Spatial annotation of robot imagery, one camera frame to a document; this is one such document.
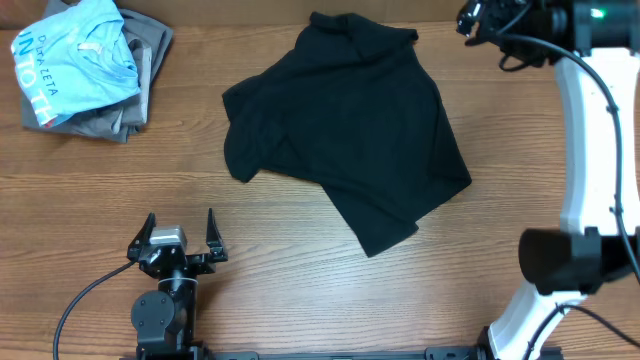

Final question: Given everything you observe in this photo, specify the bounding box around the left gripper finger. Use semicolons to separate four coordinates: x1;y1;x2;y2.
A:
205;208;228;262
126;212;156;261

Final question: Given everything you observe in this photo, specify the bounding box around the black t-shirt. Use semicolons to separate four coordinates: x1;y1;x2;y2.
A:
222;12;471;257

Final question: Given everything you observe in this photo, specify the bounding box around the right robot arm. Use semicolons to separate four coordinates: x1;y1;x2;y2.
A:
426;0;639;359

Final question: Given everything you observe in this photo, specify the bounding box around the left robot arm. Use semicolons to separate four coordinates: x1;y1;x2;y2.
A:
127;210;228;359

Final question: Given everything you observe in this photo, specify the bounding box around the light blue folded t-shirt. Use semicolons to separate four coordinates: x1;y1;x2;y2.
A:
11;0;140;128

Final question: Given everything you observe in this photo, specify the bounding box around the grey folded t-shirt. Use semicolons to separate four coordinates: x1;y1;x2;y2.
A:
21;0;173;143

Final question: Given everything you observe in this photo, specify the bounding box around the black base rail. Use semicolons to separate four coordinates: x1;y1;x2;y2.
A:
119;345;565;360

